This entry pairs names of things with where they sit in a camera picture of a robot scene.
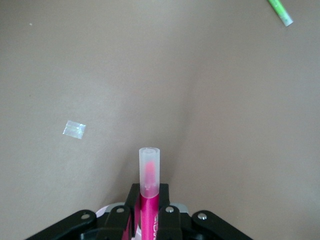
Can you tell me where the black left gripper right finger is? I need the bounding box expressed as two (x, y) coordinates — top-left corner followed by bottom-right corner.
(157, 183), (254, 240)

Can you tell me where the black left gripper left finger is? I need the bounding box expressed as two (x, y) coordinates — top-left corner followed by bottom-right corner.
(24, 183), (141, 240)

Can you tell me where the pink marker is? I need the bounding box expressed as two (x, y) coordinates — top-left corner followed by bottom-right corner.
(138, 147), (161, 240)

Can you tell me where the clear tape piece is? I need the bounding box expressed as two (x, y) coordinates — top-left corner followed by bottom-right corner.
(62, 120), (87, 139)

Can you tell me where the green marker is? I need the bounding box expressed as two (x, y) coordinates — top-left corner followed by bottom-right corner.
(266, 0), (295, 27)

